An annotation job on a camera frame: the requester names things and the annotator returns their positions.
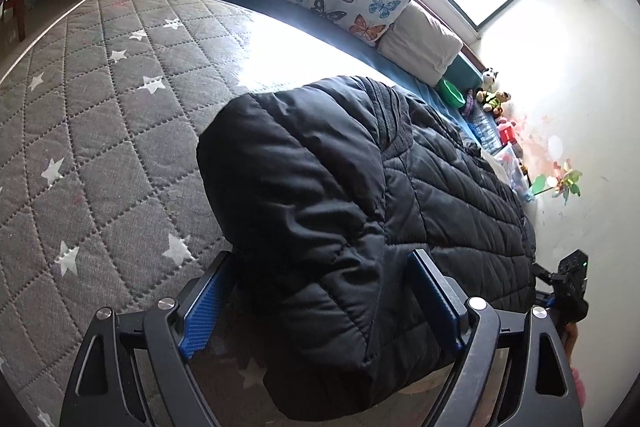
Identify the brown plush toy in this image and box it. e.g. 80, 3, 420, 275
475, 89, 511, 115

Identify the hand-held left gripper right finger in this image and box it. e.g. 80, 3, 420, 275
406, 249, 585, 427

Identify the green bowl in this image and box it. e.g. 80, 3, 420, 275
436, 78, 466, 108

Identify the person's right forearm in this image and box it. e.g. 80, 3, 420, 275
562, 322, 587, 408

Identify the clear plastic toy box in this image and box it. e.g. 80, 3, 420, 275
495, 144, 533, 202

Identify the grey star quilted mattress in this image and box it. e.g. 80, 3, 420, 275
0, 0, 451, 427

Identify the black puffer jacket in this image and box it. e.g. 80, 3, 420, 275
196, 76, 538, 423

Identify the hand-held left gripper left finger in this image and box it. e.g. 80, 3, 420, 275
59, 251, 237, 427

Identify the colourful pinwheel flower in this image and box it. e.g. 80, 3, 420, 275
530, 162, 583, 205

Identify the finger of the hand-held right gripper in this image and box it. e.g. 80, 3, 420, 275
530, 262, 556, 290

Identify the white pillow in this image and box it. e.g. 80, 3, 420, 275
376, 1, 463, 86

